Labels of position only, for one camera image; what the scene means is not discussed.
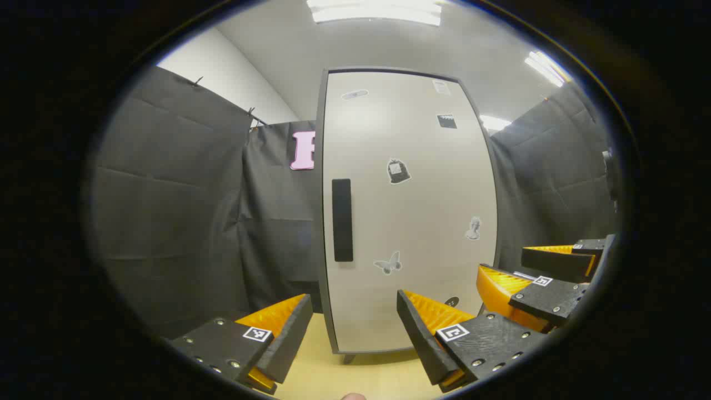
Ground black door handle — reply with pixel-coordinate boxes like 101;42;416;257
332;178;354;263

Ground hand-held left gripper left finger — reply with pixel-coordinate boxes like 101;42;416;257
167;293;314;396

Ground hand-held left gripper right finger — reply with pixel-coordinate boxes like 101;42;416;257
397;289;548;393

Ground long ceiling light panel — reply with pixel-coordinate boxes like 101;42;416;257
524;50;573;88

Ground black backdrop cloth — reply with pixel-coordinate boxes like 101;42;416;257
89;64;620;339

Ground light grey cabinet door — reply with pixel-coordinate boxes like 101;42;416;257
321;69;499;353

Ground small ceiling light panel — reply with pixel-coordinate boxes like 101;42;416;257
479;114;512;132

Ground large ceiling light panel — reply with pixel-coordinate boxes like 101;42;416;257
307;0;443;27

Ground dark grey cabinet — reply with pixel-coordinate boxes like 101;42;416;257
314;67;500;364

